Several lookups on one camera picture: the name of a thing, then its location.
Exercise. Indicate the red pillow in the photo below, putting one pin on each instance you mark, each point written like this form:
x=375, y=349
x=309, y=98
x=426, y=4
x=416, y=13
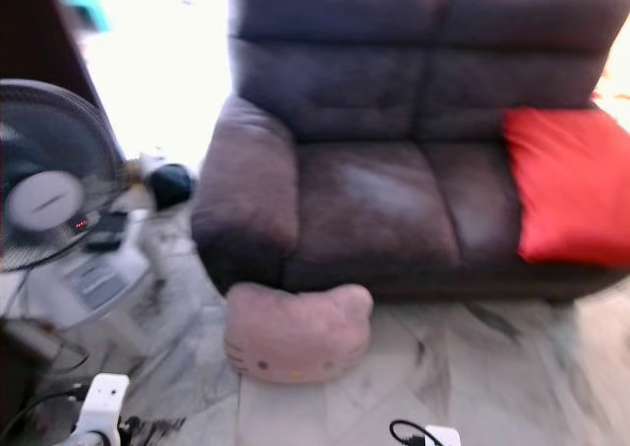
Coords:
x=571, y=185

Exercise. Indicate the pink cat face pillow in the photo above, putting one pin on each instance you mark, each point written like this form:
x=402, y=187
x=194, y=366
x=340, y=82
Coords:
x=300, y=333

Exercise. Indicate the brown two-seat sofa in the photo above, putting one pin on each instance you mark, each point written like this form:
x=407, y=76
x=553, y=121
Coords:
x=374, y=185

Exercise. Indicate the white standing fan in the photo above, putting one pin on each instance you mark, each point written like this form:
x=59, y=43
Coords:
x=49, y=195

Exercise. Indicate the white air cooler unit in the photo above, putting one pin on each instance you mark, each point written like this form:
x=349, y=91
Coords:
x=98, y=284

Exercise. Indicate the black shoe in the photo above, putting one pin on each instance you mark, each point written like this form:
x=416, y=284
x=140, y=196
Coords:
x=172, y=186

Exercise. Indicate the dark wooden door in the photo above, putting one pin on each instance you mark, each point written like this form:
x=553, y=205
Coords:
x=34, y=28

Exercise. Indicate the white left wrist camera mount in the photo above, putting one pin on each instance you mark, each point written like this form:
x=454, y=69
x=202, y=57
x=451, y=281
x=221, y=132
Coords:
x=106, y=403

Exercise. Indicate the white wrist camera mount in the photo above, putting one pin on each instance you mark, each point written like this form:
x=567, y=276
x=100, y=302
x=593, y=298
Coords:
x=106, y=403
x=443, y=436

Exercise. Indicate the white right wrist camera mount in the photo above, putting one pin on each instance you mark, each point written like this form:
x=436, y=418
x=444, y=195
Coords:
x=443, y=436

